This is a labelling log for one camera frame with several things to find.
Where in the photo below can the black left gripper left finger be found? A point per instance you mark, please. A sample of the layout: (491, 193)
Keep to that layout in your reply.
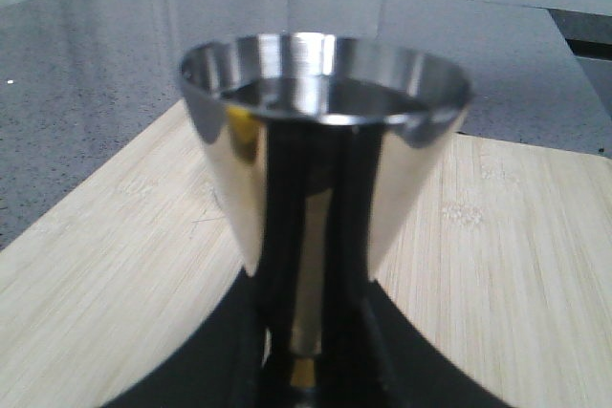
(219, 364)

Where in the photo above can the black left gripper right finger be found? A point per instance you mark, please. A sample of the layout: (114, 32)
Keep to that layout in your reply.
(411, 371)

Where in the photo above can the steel double jigger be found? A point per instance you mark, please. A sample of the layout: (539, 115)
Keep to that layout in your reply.
(317, 146)

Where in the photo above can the light wooden cutting board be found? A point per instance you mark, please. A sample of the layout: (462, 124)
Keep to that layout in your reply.
(503, 264)

